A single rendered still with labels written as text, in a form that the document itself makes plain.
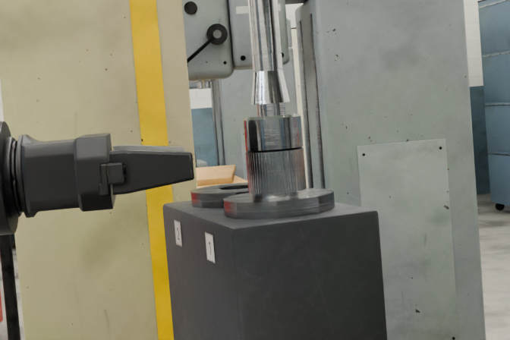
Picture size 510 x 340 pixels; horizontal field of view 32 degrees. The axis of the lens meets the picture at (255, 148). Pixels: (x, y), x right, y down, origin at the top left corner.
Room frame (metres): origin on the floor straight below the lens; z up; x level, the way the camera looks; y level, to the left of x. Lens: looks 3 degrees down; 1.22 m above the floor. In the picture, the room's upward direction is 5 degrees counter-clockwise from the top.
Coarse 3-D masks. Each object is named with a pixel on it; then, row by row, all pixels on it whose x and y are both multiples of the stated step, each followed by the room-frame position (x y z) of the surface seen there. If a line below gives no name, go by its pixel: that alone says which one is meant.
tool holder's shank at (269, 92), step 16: (256, 0) 0.71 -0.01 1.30; (272, 0) 0.71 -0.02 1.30; (256, 16) 0.71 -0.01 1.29; (272, 16) 0.71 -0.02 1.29; (256, 32) 0.71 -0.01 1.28; (272, 32) 0.71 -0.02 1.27; (256, 48) 0.71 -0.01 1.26; (272, 48) 0.71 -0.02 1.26; (256, 64) 0.71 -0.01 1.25; (272, 64) 0.71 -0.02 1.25; (256, 80) 0.71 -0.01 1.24; (272, 80) 0.71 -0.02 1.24; (256, 96) 0.71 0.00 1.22; (272, 96) 0.70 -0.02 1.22; (288, 96) 0.72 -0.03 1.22; (272, 112) 0.71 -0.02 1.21
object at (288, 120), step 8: (248, 120) 0.71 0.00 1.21; (256, 120) 0.70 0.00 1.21; (264, 120) 0.70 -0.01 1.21; (272, 120) 0.70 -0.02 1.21; (280, 120) 0.70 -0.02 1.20; (288, 120) 0.70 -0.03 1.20; (296, 120) 0.71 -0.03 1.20; (248, 128) 0.71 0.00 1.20; (256, 128) 0.70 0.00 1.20; (264, 128) 0.70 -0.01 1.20; (272, 128) 0.70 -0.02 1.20
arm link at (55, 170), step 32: (0, 128) 0.67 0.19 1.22; (0, 160) 0.65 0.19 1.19; (32, 160) 0.65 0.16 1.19; (64, 160) 0.66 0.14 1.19; (96, 160) 0.64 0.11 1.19; (0, 192) 0.65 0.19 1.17; (32, 192) 0.65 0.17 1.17; (64, 192) 0.66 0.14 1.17; (96, 192) 0.64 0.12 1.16; (0, 224) 0.66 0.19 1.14
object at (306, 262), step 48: (192, 192) 0.80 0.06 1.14; (240, 192) 0.77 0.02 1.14; (192, 240) 0.75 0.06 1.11; (240, 240) 0.64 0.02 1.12; (288, 240) 0.66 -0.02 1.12; (336, 240) 0.67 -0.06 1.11; (192, 288) 0.76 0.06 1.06; (240, 288) 0.64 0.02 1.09; (288, 288) 0.66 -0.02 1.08; (336, 288) 0.67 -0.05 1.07; (192, 336) 0.78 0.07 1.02; (240, 336) 0.65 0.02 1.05; (288, 336) 0.65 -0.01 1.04; (336, 336) 0.67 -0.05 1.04; (384, 336) 0.68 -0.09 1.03
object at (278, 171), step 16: (288, 128) 0.70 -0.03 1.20; (256, 144) 0.70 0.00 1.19; (272, 144) 0.70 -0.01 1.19; (288, 144) 0.70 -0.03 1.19; (256, 160) 0.70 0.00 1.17; (272, 160) 0.70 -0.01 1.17; (288, 160) 0.70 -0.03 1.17; (256, 176) 0.70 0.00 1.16; (272, 176) 0.70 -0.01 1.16; (288, 176) 0.70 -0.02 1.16; (304, 176) 0.71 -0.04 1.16; (256, 192) 0.70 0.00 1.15; (272, 192) 0.70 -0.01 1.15; (288, 192) 0.70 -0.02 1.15; (304, 192) 0.71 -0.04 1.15
